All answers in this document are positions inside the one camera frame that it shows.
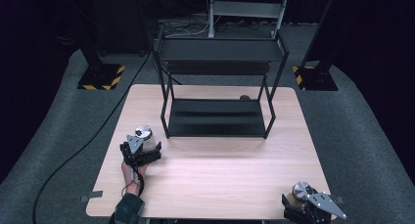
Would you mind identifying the left hand-held gripper cable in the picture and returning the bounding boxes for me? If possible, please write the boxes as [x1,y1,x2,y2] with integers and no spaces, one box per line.
[121,164,146,198]

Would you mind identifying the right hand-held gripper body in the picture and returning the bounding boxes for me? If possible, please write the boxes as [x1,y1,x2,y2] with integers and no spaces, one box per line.
[283,192,347,224]

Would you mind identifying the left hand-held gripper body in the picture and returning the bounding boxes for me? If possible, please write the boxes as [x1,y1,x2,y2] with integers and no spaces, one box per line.
[120,134,162,168]

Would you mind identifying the person's left hand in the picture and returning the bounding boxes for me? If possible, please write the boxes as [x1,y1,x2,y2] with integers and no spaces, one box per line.
[120,159,150,196]

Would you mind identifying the grey metal frame stand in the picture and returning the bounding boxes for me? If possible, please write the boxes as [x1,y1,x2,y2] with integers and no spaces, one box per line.
[207,0,291,40]

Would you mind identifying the black two-tier metal shelf rack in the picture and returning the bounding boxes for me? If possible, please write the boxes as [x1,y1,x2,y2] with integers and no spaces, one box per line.
[152,23,291,140]

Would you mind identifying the bundle of floor cables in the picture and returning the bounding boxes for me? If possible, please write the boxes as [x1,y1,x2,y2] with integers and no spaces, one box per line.
[159,18,262,38]

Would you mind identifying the black stand with striped base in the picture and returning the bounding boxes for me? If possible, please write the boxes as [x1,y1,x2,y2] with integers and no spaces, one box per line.
[292,0,340,92]
[76,0,126,91]

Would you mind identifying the long black floor cable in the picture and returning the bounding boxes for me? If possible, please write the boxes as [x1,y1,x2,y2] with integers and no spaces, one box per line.
[31,50,155,224]

